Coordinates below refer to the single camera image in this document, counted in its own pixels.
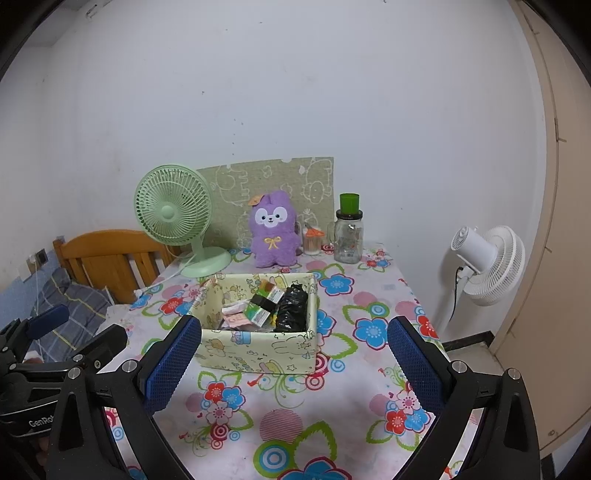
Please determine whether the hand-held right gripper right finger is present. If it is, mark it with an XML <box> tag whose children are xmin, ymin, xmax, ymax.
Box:
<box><xmin>387</xmin><ymin>316</ymin><xmax>543</xmax><ymax>480</ymax></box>

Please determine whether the clear cotton swab container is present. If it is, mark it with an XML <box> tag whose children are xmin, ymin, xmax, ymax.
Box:
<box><xmin>303</xmin><ymin>228</ymin><xmax>324</xmax><ymax>256</ymax></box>

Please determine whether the black fan cable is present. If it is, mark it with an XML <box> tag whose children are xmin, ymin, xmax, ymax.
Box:
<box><xmin>450</xmin><ymin>265</ymin><xmax>465</xmax><ymax>324</ymax></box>

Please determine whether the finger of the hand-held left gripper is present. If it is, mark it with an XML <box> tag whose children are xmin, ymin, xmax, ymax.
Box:
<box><xmin>0</xmin><ymin>305</ymin><xmax>70</xmax><ymax>370</ymax></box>
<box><xmin>28</xmin><ymin>325</ymin><xmax>129</xmax><ymax>376</ymax></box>

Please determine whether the green desk fan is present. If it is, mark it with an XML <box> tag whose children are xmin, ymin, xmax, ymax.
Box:
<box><xmin>134</xmin><ymin>165</ymin><xmax>232</xmax><ymax>278</ymax></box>

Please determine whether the floral tablecloth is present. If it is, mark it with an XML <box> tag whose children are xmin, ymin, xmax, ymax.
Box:
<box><xmin>99</xmin><ymin>247</ymin><xmax>485</xmax><ymax>480</ymax></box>

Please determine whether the purple plush toy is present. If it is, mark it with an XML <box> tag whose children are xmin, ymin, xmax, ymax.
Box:
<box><xmin>249</xmin><ymin>190</ymin><xmax>302</xmax><ymax>268</ymax></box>

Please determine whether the black plastic bag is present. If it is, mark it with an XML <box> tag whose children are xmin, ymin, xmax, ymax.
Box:
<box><xmin>272</xmin><ymin>284</ymin><xmax>309</xmax><ymax>333</ymax></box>

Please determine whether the white standing fan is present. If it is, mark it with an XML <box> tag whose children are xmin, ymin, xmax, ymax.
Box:
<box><xmin>434</xmin><ymin>224</ymin><xmax>526</xmax><ymax>326</ymax></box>

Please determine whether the green cartoon printed board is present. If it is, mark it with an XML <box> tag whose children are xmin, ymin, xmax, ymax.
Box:
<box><xmin>196</xmin><ymin>157</ymin><xmax>334</xmax><ymax>252</ymax></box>

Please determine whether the green orange packet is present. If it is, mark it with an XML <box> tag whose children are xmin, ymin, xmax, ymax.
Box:
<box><xmin>243</xmin><ymin>279</ymin><xmax>286</xmax><ymax>326</ymax></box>

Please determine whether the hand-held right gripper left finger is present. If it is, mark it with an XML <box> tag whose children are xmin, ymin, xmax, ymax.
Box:
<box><xmin>46</xmin><ymin>316</ymin><xmax>202</xmax><ymax>480</ymax></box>

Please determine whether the yellow printed storage box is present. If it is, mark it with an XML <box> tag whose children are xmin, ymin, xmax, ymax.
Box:
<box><xmin>187</xmin><ymin>272</ymin><xmax>319</xmax><ymax>374</ymax></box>

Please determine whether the glass mug jar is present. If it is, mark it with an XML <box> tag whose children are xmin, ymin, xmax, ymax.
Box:
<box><xmin>328</xmin><ymin>210</ymin><xmax>364</xmax><ymax>265</ymax></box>

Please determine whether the pink packet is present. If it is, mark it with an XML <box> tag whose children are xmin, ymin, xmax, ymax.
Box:
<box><xmin>222</xmin><ymin>300</ymin><xmax>252</xmax><ymax>329</ymax></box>

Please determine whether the grey plaid pillow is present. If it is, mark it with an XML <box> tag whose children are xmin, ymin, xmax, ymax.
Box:
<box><xmin>30</xmin><ymin>268</ymin><xmax>114</xmax><ymax>363</ymax></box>

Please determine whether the white fan cable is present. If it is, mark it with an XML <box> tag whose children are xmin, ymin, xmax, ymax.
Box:
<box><xmin>134</xmin><ymin>261</ymin><xmax>195</xmax><ymax>296</ymax></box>

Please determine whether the beige door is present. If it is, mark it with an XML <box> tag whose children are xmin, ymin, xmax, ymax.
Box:
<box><xmin>492</xmin><ymin>0</ymin><xmax>591</xmax><ymax>457</ymax></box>

